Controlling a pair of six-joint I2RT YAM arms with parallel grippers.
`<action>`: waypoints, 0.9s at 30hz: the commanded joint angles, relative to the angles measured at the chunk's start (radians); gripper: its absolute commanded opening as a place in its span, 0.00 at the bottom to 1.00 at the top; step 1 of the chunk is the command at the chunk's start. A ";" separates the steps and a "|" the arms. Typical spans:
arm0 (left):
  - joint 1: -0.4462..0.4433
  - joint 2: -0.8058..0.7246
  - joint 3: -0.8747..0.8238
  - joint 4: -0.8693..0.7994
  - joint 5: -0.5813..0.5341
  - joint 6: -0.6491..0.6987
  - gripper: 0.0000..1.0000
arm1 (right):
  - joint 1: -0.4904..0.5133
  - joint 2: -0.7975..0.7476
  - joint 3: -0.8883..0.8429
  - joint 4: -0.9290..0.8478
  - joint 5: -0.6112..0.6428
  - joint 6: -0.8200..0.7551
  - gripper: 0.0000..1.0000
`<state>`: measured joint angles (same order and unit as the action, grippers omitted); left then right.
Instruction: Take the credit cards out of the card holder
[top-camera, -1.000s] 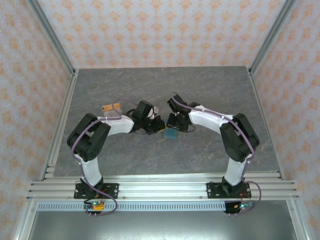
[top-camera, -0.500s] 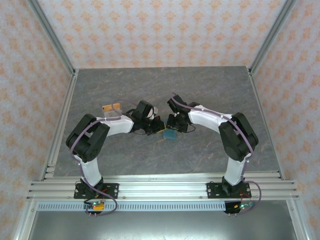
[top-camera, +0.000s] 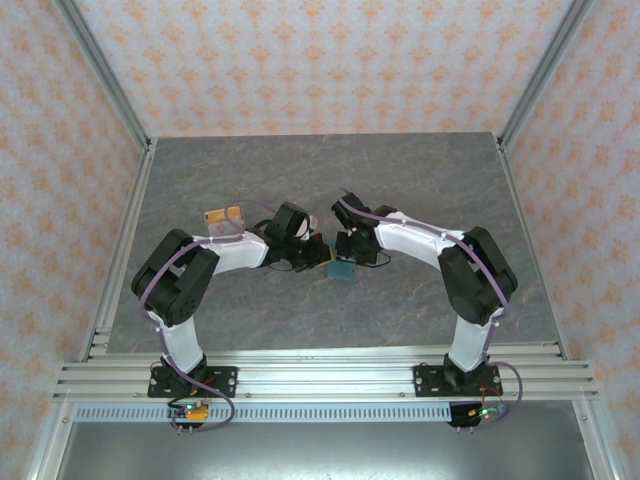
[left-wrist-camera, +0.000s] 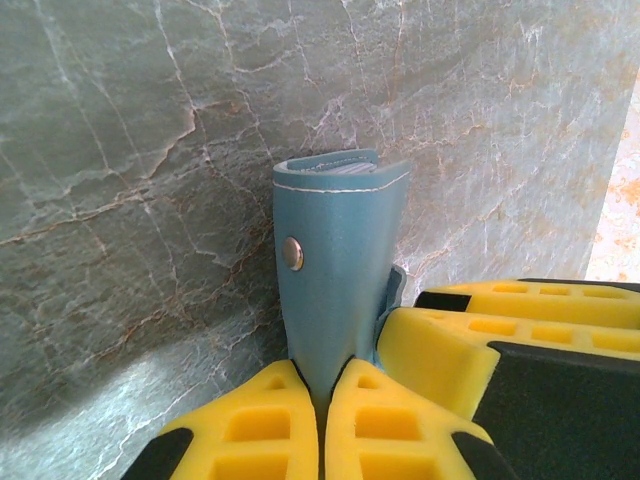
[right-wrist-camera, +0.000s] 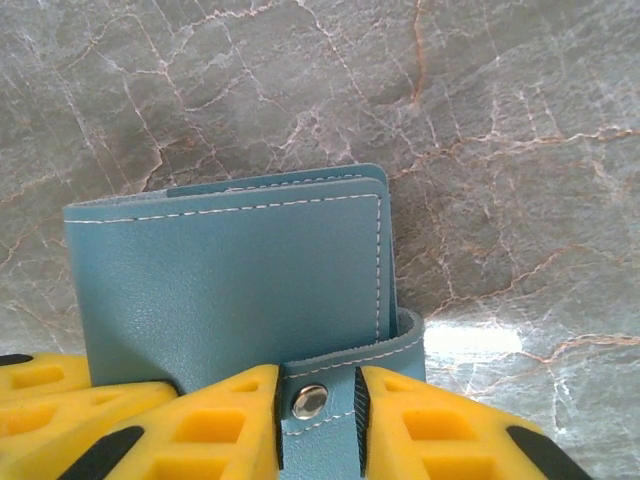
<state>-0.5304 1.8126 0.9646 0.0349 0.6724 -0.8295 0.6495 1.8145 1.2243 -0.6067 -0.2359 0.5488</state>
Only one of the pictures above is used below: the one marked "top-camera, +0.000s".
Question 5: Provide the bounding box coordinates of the teal card holder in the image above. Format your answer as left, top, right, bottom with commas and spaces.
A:
325, 242, 358, 285

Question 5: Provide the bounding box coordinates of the wide aluminium mounting beam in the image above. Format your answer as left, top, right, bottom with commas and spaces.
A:
52, 362, 599, 402

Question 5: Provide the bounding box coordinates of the grey metal sheet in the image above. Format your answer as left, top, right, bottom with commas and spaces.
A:
29, 422, 616, 480

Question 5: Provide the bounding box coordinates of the aluminium table edge rail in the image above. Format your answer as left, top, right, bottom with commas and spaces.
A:
82, 341, 571, 362

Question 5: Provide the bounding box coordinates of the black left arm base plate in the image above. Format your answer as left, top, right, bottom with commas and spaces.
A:
147, 365, 239, 399

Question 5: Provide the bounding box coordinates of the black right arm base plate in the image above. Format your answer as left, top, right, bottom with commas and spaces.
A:
413, 364, 501, 399

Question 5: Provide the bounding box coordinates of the grey slotted cable duct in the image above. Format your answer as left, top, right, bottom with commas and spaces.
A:
74, 404, 584, 424

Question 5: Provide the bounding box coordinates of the aluminium side rail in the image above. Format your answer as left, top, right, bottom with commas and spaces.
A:
79, 139, 159, 361
494, 134, 571, 359

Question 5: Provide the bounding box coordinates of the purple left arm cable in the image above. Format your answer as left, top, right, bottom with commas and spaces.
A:
138, 198, 286, 435

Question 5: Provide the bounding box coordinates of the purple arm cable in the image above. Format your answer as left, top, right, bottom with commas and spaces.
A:
338, 187, 526, 434
138, 198, 286, 435

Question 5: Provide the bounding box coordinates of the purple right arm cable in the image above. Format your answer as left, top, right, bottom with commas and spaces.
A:
338, 187, 526, 434

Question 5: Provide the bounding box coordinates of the aluminium frame post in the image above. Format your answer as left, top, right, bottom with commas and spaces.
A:
497, 0, 596, 151
52, 0, 154, 151

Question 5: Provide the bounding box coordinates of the aluminium frame strut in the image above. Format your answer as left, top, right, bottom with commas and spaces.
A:
572, 399, 624, 480
22, 399, 76, 480

